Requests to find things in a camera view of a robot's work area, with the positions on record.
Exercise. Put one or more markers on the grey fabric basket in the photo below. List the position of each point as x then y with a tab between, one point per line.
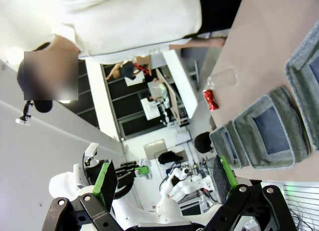
245	133
219	141
299	73

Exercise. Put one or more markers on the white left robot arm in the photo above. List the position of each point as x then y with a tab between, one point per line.
62	183

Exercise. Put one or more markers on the person in white sweater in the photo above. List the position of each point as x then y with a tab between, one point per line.
124	21

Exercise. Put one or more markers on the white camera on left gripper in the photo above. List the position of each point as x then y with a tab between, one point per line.
91	148

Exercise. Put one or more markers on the seated person black hair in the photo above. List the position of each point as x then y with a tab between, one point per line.
203	142

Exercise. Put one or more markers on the brown cardboard sheet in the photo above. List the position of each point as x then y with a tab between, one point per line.
172	98

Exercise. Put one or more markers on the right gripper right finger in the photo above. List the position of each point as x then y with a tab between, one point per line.
221	178

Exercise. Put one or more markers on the clear plastic cup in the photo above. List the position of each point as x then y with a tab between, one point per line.
223	77

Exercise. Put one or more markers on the white desk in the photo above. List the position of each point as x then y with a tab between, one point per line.
179	86

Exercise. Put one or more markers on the white framed monitor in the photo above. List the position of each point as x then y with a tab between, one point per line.
190	208

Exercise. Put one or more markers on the person's right forearm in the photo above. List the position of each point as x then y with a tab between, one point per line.
189	44

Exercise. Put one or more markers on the crushed red drink can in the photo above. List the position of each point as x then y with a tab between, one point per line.
210	100

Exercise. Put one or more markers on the white box shaped cabinet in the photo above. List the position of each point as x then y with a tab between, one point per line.
149	110

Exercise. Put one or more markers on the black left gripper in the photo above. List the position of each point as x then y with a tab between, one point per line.
125	176

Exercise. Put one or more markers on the ceiling light panel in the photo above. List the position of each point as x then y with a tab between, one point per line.
15	55

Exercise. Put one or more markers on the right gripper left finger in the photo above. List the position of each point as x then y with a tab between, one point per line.
107	183

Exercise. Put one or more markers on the white paper ball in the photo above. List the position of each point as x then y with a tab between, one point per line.
144	162

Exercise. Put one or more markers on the person's right hand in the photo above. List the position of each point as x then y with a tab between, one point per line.
216	42

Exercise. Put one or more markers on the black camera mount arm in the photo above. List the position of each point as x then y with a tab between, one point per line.
25	113

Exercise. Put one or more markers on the background person dark clothes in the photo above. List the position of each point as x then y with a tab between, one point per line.
127	70

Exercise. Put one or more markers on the black jacket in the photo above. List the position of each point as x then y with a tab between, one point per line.
169	157

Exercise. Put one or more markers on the white slotted base plate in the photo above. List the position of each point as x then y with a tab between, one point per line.
304	203

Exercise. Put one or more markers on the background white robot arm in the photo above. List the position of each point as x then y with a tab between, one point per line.
179	186

